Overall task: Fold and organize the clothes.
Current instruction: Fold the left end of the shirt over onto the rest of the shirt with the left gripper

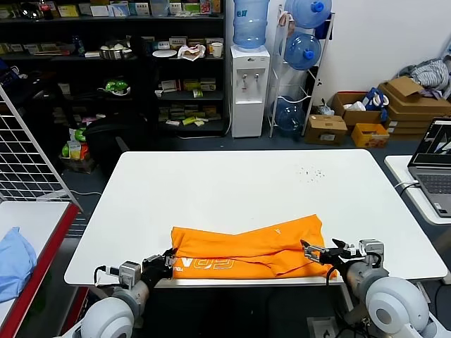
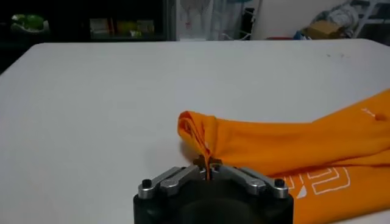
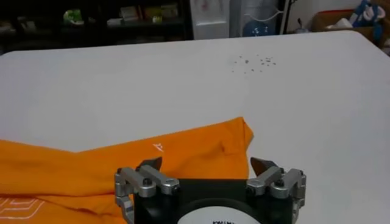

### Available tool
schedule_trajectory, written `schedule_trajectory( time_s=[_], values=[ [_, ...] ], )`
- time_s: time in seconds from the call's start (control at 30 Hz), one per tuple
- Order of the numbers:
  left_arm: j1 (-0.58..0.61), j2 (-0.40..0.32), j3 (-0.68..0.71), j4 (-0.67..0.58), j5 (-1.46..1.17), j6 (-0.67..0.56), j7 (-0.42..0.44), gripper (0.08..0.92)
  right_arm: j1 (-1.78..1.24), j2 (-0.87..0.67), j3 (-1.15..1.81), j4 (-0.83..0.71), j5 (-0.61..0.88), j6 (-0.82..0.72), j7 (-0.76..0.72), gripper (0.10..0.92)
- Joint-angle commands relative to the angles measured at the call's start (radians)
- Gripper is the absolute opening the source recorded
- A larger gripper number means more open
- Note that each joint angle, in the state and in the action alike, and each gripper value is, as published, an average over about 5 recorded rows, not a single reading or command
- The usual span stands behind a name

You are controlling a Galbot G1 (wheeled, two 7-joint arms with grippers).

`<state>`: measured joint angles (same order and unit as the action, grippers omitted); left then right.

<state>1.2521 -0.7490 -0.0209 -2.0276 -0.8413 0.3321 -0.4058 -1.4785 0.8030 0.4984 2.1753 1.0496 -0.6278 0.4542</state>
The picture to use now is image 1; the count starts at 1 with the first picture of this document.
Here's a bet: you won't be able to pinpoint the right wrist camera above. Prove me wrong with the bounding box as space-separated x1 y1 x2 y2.
358 239 384 265

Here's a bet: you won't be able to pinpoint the green packaged goods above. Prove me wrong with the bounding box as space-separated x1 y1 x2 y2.
97 80 130 96

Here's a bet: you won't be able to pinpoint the white floor power strip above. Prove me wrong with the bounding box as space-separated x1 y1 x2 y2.
306 315 341 338

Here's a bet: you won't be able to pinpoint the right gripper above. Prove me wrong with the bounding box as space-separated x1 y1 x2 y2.
299 238 361 268

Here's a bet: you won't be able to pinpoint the yellow cardboard box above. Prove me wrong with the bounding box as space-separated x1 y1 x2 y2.
351 123 391 149

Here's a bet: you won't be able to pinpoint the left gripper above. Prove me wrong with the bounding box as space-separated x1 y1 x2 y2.
142 247 179 280

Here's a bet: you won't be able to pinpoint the white side table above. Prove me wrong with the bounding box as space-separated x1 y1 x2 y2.
384 154 451 226

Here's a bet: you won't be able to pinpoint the blue water bottle lying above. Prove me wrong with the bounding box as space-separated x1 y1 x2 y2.
283 31 323 71
274 95 307 133
284 0 333 30

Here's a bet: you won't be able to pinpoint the light blue cloth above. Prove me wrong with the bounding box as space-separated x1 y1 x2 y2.
0 226 39 303

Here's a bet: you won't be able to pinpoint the pile of grey clothes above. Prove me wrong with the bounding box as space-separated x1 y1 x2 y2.
396 58 451 101

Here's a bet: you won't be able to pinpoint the blue white bag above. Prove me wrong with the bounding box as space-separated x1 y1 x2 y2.
362 87 391 112

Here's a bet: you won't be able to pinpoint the open brown cardboard box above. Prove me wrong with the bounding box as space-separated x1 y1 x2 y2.
331 91 383 127

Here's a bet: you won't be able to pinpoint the orange t-shirt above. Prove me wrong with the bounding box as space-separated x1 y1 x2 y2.
171 214 339 280

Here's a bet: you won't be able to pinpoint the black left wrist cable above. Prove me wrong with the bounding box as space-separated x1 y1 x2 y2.
93 265 121 287

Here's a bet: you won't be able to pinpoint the basket of snack packs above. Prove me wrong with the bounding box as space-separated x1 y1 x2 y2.
59 128 96 173

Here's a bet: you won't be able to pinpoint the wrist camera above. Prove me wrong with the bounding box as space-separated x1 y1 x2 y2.
118 261 141 288
358 239 384 265

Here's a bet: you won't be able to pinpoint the closed brown cardboard box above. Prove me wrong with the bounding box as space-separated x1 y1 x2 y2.
304 114 349 146

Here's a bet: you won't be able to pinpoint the grey laptop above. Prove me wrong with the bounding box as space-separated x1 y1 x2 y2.
407 117 451 218

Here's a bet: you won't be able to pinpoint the white bottle rack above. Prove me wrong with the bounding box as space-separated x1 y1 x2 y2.
269 3 336 138

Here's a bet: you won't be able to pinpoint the black storage shelf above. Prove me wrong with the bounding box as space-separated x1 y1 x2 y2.
0 0 227 138

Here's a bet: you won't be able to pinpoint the stack of flat cardboard boxes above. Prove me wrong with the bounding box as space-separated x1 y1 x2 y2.
378 76 451 137

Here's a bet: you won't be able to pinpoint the red-edged white table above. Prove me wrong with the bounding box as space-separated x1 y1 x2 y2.
0 200 82 338

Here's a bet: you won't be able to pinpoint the blue water bottle upright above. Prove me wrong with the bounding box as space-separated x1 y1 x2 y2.
233 0 271 54

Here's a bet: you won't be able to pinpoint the white water dispenser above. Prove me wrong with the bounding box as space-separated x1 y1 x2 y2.
230 44 271 139

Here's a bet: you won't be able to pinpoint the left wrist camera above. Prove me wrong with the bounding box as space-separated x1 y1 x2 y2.
118 261 141 288

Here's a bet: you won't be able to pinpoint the metal bowl with buns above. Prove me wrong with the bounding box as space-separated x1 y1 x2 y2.
99 40 134 60

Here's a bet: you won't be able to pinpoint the white wire grid panel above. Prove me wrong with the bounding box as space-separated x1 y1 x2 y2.
0 84 85 212

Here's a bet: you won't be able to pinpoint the black office chair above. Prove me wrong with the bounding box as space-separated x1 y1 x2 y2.
84 114 149 166

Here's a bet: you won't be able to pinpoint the white pink plastic bag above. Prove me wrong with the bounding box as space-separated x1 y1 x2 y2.
177 44 206 63

